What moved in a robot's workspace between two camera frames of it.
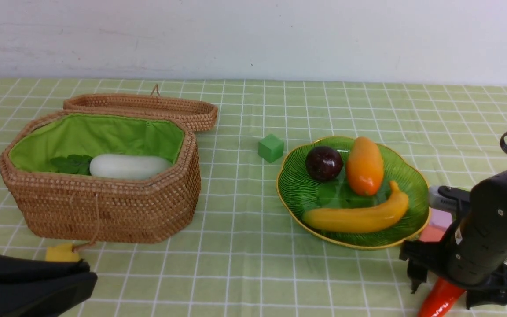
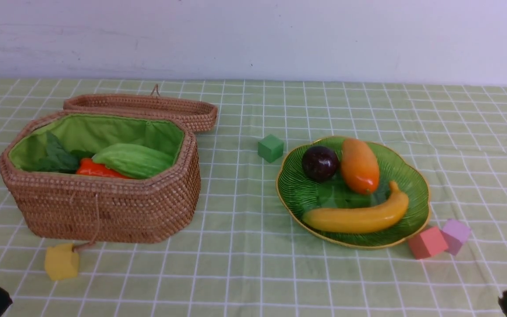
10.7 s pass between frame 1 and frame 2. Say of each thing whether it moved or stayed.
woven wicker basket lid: stayed
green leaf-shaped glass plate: stayed
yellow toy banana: stayed
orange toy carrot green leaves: moved
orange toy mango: moved
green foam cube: stayed
